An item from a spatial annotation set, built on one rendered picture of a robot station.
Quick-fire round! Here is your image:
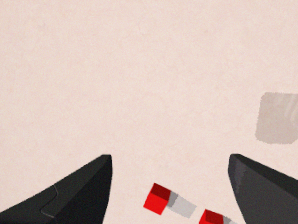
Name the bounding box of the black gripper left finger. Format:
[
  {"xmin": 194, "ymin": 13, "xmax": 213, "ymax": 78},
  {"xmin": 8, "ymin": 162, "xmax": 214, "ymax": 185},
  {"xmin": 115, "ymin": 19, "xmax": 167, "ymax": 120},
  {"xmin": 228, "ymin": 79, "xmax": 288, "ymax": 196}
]
[{"xmin": 0, "ymin": 155, "xmax": 113, "ymax": 224}]

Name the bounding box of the red cube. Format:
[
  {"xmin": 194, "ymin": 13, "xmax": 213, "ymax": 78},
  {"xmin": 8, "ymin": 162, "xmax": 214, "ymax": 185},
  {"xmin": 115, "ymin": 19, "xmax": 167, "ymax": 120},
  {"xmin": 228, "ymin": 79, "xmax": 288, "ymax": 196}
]
[
  {"xmin": 144, "ymin": 183, "xmax": 172, "ymax": 214},
  {"xmin": 200, "ymin": 209, "xmax": 223, "ymax": 224}
]

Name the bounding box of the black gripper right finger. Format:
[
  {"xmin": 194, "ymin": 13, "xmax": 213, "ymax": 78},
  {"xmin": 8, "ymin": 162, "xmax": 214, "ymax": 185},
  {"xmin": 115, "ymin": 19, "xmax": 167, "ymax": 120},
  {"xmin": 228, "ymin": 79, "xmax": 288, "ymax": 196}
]
[{"xmin": 227, "ymin": 153, "xmax": 298, "ymax": 224}]

